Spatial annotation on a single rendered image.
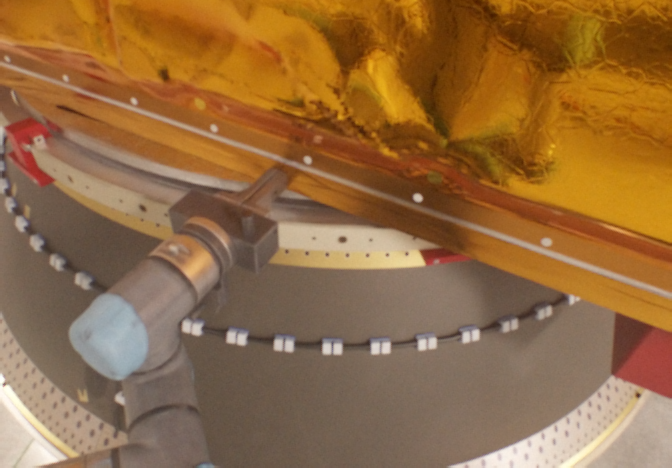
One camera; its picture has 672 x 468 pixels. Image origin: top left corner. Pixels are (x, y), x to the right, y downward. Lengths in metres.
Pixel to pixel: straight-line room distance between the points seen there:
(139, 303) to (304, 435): 0.51
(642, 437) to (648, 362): 2.11
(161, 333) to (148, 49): 0.35
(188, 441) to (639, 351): 0.56
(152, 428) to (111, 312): 0.12
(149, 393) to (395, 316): 0.43
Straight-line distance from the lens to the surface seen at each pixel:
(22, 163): 1.00
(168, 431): 0.53
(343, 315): 0.80
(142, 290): 0.50
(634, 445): 2.81
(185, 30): 0.63
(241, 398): 0.90
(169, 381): 0.56
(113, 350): 0.49
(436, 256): 0.72
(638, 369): 0.77
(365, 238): 0.69
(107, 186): 0.80
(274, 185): 0.64
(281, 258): 0.76
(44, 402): 1.21
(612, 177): 0.47
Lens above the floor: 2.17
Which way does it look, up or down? 41 degrees down
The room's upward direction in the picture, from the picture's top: 4 degrees clockwise
